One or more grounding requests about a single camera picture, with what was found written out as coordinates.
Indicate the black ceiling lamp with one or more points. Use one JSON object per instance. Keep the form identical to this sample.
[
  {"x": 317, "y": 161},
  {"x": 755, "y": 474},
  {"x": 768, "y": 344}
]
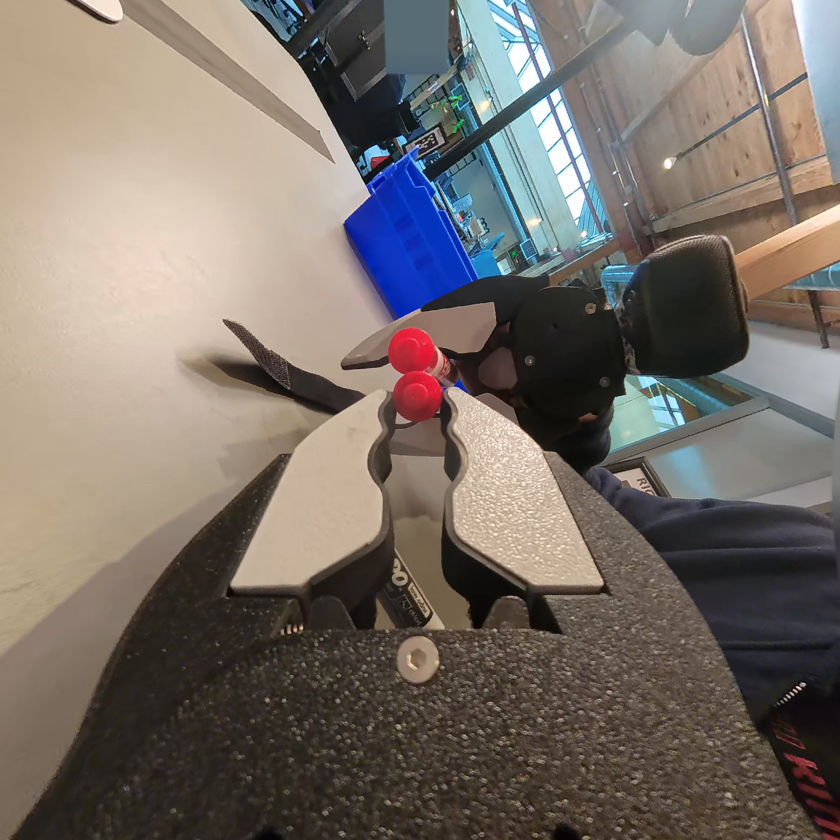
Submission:
[{"x": 676, "y": 24}]

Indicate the red dry erase marker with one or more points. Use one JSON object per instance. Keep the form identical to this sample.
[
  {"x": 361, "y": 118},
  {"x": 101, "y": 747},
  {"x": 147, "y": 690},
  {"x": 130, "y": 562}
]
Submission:
[
  {"x": 411, "y": 349},
  {"x": 418, "y": 397}
]

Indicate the black dry erase marker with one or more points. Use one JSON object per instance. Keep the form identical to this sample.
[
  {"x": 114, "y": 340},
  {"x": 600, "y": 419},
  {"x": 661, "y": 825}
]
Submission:
[{"x": 410, "y": 597}]

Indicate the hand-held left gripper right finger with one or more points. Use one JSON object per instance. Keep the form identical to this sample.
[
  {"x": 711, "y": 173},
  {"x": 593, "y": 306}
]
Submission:
[{"x": 525, "y": 519}]

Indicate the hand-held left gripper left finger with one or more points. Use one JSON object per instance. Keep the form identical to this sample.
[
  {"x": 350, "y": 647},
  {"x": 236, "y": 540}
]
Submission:
[{"x": 309, "y": 519}]

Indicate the person's right forearm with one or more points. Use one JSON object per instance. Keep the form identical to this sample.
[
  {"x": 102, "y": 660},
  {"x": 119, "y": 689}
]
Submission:
[{"x": 735, "y": 578}]

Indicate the white stand base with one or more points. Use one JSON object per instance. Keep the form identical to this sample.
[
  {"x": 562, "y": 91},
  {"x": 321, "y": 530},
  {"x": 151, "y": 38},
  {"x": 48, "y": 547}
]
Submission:
[{"x": 99, "y": 8}]

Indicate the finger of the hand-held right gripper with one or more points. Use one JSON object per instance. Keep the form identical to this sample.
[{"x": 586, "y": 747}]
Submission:
[{"x": 433, "y": 322}]

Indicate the blue plastic bin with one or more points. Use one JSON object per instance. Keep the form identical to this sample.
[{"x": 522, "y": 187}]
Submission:
[{"x": 414, "y": 250}]

